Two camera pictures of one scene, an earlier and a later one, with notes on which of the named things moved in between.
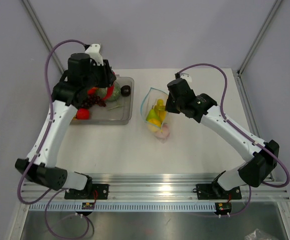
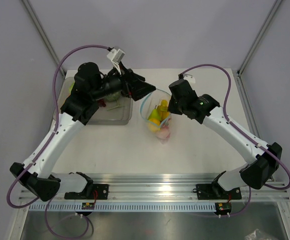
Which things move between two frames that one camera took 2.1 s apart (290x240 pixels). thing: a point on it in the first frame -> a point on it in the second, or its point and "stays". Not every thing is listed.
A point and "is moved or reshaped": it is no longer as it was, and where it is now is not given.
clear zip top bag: (153, 110) stays
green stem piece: (118, 106) stays
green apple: (152, 114) is moved or reshaped
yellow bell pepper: (154, 125) stays
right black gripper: (169, 107) stays
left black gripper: (109, 77) -> (137, 87)
